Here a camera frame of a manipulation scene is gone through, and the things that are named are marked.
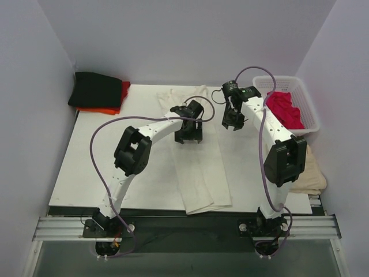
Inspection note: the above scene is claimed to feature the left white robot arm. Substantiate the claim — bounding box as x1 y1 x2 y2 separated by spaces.
89 100 204 238

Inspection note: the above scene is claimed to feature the cream white t-shirt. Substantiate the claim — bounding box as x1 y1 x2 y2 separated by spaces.
155 85 234 216

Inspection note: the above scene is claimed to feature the black folded t-shirt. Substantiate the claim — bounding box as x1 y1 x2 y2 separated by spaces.
68 72 123 108

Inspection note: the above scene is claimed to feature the white plastic basket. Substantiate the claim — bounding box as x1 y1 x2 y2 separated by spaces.
252 76 321 138

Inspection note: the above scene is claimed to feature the orange folded t-shirt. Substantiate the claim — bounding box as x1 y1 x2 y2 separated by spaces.
77 108 120 115

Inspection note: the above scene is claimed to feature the beige folded cloth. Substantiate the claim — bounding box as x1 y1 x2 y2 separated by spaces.
290 145 327 195

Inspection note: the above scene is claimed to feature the red folded t-shirt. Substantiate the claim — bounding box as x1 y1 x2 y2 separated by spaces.
121 81 131 103

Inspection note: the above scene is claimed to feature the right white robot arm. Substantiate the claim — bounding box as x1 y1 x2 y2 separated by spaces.
221 80 307 235

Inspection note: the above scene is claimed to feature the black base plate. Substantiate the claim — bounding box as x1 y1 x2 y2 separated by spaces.
82 212 290 257

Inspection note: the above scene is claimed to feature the aluminium mounting rail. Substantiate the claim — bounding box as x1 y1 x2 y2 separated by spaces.
33 214 341 241

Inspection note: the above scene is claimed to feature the magenta crumpled t-shirt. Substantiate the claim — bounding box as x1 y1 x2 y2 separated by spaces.
266 91 304 130

